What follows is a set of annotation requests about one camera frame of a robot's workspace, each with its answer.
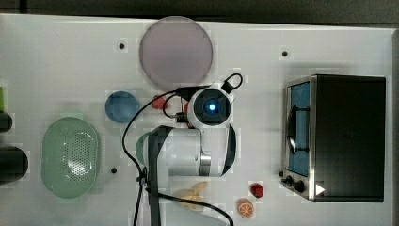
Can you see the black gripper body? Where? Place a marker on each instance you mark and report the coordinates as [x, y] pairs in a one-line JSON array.
[[183, 105]]

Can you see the red ketchup bottle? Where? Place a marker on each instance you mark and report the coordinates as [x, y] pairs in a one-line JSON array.
[[186, 108]]

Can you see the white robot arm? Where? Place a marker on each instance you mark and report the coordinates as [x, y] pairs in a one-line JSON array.
[[207, 147]]

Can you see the green oval strainer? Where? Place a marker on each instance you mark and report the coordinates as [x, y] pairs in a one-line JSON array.
[[70, 157]]

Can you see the small red toy fruit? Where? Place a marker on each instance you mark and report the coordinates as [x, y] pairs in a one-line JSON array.
[[159, 103]]

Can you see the grey round plate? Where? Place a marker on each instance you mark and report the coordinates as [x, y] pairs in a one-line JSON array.
[[176, 51]]

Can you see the blue bowl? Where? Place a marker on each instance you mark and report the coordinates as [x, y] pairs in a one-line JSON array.
[[121, 106]]

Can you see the green cup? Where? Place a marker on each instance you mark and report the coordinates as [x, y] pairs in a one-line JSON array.
[[142, 149]]

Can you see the yellow banana toy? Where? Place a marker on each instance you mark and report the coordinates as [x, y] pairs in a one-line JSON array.
[[192, 194]]

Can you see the red strawberry toy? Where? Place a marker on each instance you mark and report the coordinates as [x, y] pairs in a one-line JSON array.
[[256, 190]]

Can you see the orange slice toy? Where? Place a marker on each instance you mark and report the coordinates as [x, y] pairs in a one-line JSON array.
[[245, 208]]

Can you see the silver black toaster oven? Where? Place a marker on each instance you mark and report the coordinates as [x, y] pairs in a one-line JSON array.
[[335, 137]]

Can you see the black cylinder object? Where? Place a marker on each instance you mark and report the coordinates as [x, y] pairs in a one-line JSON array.
[[5, 122]]

